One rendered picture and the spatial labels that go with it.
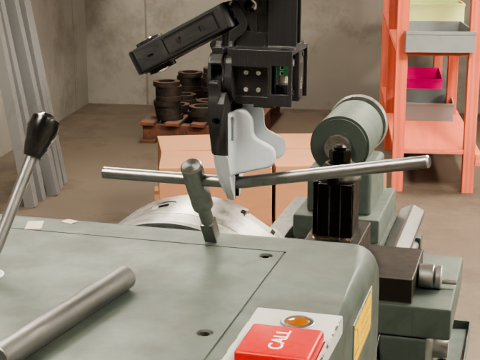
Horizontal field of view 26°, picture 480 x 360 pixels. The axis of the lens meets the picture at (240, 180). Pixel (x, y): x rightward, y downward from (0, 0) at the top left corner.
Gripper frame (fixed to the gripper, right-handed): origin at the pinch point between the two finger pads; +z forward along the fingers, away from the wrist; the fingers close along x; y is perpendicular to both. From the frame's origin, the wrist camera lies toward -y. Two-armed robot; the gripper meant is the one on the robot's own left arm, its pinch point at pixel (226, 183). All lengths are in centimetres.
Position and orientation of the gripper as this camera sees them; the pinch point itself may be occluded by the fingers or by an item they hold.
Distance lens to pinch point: 102.7
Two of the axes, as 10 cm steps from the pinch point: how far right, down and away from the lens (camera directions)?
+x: 2.7, -2.4, 9.3
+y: 9.6, 0.7, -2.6
